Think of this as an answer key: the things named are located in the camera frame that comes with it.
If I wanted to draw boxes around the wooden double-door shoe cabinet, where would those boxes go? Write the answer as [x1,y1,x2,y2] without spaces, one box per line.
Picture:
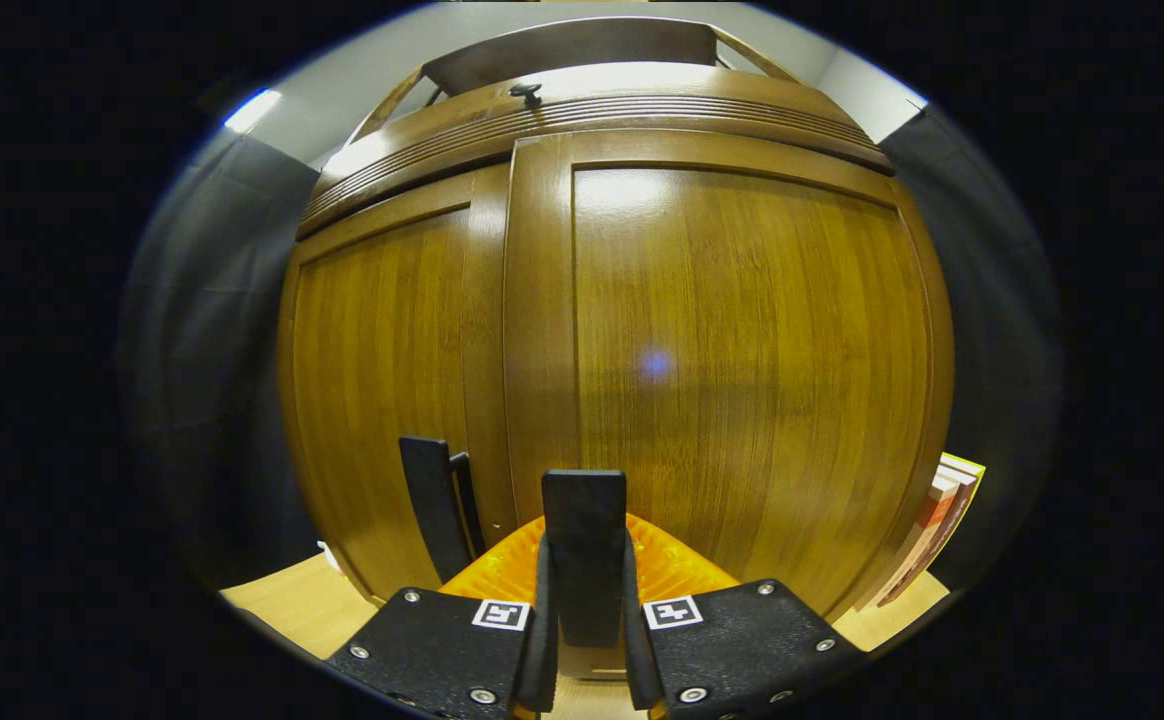
[277,15,955,681]

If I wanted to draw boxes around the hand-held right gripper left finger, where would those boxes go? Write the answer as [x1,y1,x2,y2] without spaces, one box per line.
[325,515,558,720]

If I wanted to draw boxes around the black door handle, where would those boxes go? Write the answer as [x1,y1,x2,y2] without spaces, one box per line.
[399,436,488,586]
[542,470,628,649]

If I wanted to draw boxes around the standing paperback books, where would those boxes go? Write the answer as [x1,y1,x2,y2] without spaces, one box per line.
[857,452,986,611]

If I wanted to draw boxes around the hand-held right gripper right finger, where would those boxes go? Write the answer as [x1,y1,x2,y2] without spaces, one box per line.
[622,515,868,720]

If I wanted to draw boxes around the wooden cabinet door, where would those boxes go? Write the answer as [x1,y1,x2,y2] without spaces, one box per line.
[277,165,513,606]
[502,128,955,681]

